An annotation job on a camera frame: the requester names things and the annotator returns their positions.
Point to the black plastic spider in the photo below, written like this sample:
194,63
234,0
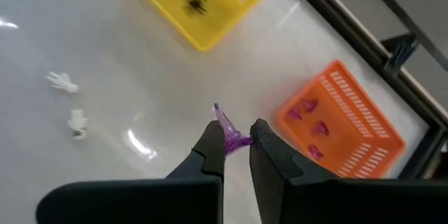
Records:
196,3

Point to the orange plastic basket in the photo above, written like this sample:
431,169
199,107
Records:
350,112

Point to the black frame clamp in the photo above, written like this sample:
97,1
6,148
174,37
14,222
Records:
399,52

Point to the black aluminium table frame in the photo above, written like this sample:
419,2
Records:
350,24

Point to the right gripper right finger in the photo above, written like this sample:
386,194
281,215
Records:
315,199

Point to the white ghost figurine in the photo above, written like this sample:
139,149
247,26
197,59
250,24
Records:
63,82
77,124

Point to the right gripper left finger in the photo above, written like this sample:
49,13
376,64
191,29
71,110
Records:
175,199

